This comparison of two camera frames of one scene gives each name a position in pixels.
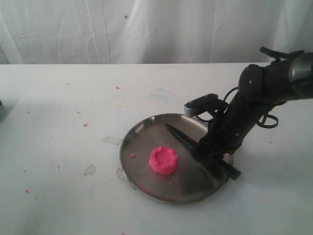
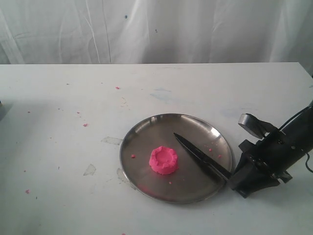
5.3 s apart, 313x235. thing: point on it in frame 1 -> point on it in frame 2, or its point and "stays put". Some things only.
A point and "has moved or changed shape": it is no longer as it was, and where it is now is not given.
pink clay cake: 164,160 stays put
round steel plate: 192,182 stays put
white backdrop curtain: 98,32 stays put
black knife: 227,168 has moved or changed shape
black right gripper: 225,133 -> 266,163
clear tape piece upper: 113,140 stays put
